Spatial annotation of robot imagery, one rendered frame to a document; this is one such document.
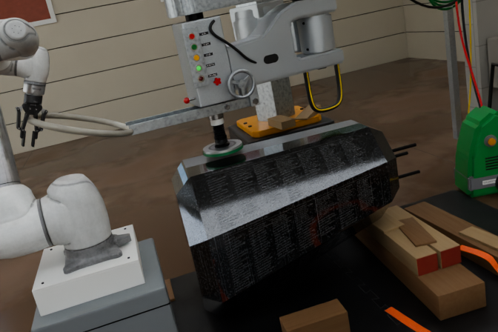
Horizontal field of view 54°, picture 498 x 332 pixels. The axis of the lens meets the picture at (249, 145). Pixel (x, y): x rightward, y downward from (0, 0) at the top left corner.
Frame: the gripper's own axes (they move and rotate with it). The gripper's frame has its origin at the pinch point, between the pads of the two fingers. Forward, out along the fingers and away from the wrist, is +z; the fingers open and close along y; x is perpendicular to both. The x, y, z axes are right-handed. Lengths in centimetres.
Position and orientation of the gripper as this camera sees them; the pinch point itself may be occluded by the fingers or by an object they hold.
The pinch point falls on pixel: (28, 138)
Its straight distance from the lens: 243.1
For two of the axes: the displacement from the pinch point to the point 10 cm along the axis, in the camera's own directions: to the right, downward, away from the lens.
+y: 7.9, 0.6, 6.2
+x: -5.9, -2.1, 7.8
